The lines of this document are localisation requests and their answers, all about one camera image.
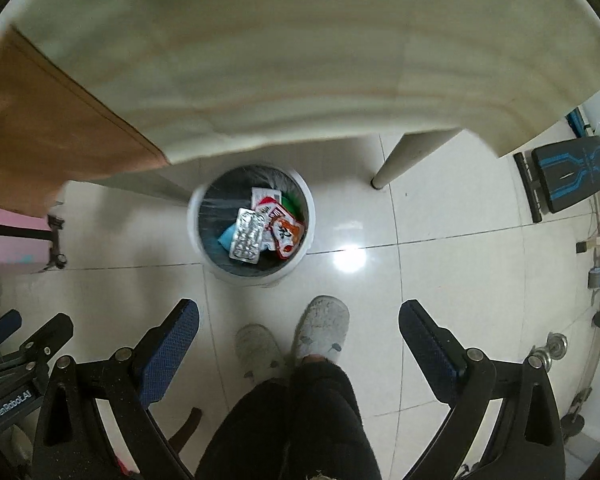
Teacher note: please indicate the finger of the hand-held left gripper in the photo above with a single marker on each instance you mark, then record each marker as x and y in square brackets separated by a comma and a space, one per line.
[47, 335]
[5, 322]

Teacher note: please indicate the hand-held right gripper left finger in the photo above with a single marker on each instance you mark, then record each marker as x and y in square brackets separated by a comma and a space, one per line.
[170, 347]

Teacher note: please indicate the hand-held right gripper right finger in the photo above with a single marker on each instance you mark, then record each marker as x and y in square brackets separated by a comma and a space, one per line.
[430, 350]

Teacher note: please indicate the white trash bin black liner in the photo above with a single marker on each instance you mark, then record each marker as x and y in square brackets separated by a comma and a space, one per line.
[205, 220]

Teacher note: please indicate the silver pill blister pack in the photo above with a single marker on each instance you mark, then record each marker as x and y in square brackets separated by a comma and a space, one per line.
[247, 236]

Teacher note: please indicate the red cartoon snack packet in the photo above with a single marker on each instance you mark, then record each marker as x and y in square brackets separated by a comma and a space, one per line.
[286, 234]

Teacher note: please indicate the red green drink carton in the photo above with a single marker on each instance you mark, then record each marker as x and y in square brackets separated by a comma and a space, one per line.
[272, 207]

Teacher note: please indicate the white printed box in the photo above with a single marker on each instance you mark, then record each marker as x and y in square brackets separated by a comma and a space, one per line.
[261, 194]

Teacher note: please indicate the pink suitcase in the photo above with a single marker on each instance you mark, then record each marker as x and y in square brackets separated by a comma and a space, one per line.
[10, 237]

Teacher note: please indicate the person's left grey slipper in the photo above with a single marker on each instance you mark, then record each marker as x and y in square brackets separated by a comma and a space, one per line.
[257, 347]

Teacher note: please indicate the person's grey slipper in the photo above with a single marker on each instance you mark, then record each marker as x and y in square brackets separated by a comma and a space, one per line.
[257, 347]
[320, 327]

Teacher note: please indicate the person's right grey slipper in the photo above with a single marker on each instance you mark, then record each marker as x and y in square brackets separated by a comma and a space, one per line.
[320, 327]

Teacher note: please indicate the metal dumbbell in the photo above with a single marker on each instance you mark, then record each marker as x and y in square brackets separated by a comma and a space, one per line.
[552, 349]

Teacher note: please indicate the person's legs black pants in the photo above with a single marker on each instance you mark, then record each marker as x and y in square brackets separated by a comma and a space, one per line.
[290, 425]

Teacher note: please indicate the white table leg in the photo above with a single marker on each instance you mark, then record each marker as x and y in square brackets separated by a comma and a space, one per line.
[415, 155]

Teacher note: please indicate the black blue exercise bench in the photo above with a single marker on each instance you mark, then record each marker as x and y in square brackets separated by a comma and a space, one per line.
[572, 172]

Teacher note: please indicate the beige wooden table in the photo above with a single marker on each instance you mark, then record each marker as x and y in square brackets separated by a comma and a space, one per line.
[305, 45]

